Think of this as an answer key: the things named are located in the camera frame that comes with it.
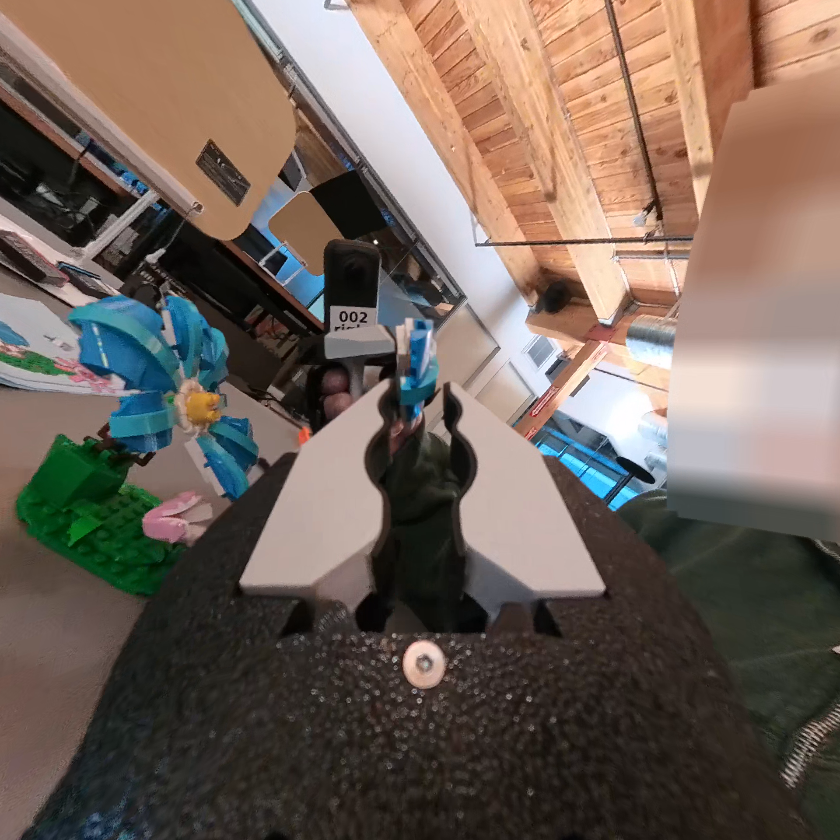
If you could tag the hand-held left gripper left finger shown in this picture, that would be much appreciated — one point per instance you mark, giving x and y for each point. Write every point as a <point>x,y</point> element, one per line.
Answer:
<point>308,525</point>

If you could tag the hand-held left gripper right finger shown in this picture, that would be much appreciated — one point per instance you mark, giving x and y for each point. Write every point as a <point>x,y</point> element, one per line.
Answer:
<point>525,525</point>

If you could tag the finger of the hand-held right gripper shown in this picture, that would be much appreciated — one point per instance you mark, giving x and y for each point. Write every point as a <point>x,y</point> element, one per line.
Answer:
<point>358,342</point>

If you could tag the small blue lego flower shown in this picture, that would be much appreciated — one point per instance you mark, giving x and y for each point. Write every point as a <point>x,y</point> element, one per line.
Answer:
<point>415,387</point>

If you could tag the large blue lego flower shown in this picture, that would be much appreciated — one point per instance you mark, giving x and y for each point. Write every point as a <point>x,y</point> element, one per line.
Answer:
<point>131,328</point>

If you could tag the green lego base plate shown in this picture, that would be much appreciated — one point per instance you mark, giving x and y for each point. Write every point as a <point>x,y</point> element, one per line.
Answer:
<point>72,472</point>

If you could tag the lego instruction booklet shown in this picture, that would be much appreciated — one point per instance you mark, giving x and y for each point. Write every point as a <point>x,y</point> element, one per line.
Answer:
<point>39,354</point>

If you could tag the person's right hand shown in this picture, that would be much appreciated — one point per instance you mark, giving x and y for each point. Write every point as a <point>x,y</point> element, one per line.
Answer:
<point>336,400</point>

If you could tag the small beige panel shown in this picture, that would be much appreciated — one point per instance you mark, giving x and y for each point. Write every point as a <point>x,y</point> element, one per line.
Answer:
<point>302,229</point>

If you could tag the black monitor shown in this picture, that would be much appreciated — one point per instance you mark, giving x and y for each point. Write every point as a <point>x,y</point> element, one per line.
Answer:
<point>351,203</point>

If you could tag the black round lamp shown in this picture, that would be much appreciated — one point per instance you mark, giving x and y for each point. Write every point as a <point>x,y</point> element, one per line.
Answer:
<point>635,471</point>

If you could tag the red beam sign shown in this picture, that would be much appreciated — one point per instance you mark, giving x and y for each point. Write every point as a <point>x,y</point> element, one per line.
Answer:
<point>544,401</point>

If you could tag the white door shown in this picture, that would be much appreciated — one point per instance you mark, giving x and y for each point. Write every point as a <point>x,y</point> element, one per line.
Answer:
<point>505,387</point>

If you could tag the black ceiling speaker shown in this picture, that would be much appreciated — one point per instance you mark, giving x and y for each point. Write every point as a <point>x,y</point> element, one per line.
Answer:
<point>554,296</point>

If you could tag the person's green jacket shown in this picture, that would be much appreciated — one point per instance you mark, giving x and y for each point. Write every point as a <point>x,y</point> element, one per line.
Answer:
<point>722,623</point>

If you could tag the black ceiling rod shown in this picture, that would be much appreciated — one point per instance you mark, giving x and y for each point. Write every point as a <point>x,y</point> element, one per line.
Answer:
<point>577,241</point>

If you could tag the black box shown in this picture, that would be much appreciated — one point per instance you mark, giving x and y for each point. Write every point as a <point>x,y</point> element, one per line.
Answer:
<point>88,281</point>
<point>29,259</point>

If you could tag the large beige panel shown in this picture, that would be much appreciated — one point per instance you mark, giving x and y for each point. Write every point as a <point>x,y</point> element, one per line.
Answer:
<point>131,98</point>

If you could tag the white board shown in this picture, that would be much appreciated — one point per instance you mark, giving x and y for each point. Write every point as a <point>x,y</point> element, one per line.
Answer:
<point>16,226</point>

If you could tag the silver ventilation duct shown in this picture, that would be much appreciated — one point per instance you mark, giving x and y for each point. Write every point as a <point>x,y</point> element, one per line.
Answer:
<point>655,433</point>
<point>649,338</point>

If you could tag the white wall vent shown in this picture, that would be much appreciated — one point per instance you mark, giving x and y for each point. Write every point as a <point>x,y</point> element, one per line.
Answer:
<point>541,351</point>

